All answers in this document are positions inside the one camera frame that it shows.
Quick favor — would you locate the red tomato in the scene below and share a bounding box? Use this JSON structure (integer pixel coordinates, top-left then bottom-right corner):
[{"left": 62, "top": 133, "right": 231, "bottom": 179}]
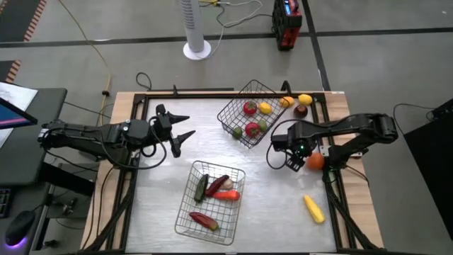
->
[{"left": 242, "top": 100, "right": 258, "bottom": 116}]

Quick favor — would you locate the black side desk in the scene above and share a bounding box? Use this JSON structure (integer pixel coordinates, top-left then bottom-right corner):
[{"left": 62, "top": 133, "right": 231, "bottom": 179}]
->
[{"left": 0, "top": 87, "right": 68, "bottom": 188}]

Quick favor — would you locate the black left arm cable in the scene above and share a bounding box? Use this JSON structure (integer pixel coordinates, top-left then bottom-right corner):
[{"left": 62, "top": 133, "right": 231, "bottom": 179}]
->
[{"left": 101, "top": 115, "right": 168, "bottom": 171}]

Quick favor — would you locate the blue lit keyboard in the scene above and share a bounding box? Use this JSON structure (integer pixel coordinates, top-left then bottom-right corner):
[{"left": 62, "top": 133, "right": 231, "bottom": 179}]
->
[{"left": 0, "top": 187, "right": 13, "bottom": 219}]

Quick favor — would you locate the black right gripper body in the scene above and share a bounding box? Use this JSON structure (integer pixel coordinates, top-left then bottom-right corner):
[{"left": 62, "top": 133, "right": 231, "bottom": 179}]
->
[{"left": 270, "top": 121, "right": 320, "bottom": 159}]

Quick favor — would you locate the black looped cable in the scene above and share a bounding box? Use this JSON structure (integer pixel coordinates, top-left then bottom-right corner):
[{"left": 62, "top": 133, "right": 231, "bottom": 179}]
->
[{"left": 135, "top": 72, "right": 153, "bottom": 91}]

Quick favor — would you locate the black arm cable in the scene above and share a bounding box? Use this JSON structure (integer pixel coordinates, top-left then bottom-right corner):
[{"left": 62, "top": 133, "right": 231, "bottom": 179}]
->
[
  {"left": 101, "top": 115, "right": 168, "bottom": 171},
  {"left": 265, "top": 118, "right": 355, "bottom": 171}
]

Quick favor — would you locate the thin black cable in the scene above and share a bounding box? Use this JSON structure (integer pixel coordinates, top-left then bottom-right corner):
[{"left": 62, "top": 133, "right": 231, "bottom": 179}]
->
[{"left": 392, "top": 103, "right": 437, "bottom": 136}]

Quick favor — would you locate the black aluminium table frame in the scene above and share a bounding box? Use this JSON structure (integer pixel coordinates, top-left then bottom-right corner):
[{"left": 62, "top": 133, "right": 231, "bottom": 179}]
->
[{"left": 83, "top": 84, "right": 385, "bottom": 255}]

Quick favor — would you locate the red pepper with green top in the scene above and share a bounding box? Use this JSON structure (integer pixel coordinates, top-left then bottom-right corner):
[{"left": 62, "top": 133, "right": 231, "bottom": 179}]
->
[{"left": 188, "top": 211, "right": 220, "bottom": 232}]

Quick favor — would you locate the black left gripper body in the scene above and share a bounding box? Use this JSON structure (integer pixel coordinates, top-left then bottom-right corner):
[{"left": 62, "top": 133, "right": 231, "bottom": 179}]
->
[{"left": 154, "top": 103, "right": 178, "bottom": 145}]

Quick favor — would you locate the white floor cable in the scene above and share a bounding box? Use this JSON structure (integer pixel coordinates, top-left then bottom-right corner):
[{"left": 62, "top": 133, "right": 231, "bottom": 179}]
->
[{"left": 207, "top": 0, "right": 265, "bottom": 58}]

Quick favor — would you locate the white tower fan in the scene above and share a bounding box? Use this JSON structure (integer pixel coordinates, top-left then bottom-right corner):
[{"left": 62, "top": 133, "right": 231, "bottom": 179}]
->
[{"left": 178, "top": 0, "right": 212, "bottom": 61}]

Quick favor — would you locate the dark red plum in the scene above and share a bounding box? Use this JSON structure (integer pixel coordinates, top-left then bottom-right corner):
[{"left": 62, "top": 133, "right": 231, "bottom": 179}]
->
[{"left": 293, "top": 104, "right": 309, "bottom": 120}]

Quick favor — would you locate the red apple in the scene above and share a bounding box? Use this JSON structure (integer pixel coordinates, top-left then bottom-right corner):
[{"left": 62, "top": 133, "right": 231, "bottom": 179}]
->
[{"left": 245, "top": 122, "right": 261, "bottom": 139}]

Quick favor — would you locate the orange fruit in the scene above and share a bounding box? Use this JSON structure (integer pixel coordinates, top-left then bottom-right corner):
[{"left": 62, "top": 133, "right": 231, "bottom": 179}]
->
[{"left": 306, "top": 152, "right": 326, "bottom": 171}]

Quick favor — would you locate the black equipment box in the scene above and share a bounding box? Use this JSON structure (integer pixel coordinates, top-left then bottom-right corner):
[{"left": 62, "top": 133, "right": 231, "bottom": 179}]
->
[{"left": 403, "top": 98, "right": 453, "bottom": 242}]

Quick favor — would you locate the yellow floor cable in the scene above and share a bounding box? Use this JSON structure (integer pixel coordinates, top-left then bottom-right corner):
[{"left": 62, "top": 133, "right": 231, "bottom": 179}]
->
[{"left": 58, "top": 0, "right": 113, "bottom": 124}]

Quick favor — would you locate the dark green cucumber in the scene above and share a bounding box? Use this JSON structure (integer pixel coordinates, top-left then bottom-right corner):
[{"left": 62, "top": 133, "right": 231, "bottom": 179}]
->
[{"left": 193, "top": 173, "right": 210, "bottom": 205}]

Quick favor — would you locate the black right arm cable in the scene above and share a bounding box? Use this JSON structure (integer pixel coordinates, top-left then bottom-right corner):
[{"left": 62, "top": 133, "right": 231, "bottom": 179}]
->
[{"left": 265, "top": 118, "right": 355, "bottom": 171}]

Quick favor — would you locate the orange carrot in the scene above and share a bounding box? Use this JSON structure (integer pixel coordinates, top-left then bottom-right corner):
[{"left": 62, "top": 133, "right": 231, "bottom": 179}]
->
[{"left": 212, "top": 190, "right": 241, "bottom": 202}]

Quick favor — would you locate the small black orange-edged mat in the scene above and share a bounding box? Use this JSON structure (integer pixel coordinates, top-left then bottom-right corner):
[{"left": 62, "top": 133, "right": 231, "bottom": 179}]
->
[{"left": 0, "top": 59, "right": 23, "bottom": 84}]

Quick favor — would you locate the large black orange-edged mat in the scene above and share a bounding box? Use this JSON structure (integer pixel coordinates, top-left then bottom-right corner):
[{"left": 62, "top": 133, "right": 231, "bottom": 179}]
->
[{"left": 0, "top": 0, "right": 47, "bottom": 43}]

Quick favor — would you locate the black tablet screen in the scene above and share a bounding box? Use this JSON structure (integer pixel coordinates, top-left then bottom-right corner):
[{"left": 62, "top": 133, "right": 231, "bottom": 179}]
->
[{"left": 0, "top": 97, "right": 39, "bottom": 130}]

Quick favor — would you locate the black computer mouse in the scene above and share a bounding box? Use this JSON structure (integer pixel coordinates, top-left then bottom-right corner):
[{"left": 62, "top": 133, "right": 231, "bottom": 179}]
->
[{"left": 4, "top": 210, "right": 36, "bottom": 247}]

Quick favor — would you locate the white wire basket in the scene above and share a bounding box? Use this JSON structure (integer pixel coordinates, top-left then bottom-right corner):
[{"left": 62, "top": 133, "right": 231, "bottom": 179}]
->
[{"left": 174, "top": 160, "right": 247, "bottom": 247}]

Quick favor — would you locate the yellow corn cob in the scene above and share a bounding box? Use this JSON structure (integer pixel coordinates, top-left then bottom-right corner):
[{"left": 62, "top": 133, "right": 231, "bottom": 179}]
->
[{"left": 303, "top": 194, "right": 326, "bottom": 225}]

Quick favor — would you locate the dark red chili pepper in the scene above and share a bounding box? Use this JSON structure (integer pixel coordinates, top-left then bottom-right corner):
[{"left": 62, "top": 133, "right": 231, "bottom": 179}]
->
[{"left": 205, "top": 174, "right": 230, "bottom": 198}]

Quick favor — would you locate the black wire basket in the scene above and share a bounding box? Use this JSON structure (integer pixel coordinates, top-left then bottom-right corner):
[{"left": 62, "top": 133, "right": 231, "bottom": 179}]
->
[{"left": 217, "top": 79, "right": 292, "bottom": 149}]

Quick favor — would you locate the red black power station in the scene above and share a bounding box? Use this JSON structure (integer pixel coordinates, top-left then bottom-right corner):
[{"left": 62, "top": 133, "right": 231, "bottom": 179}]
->
[{"left": 271, "top": 0, "right": 304, "bottom": 52}]

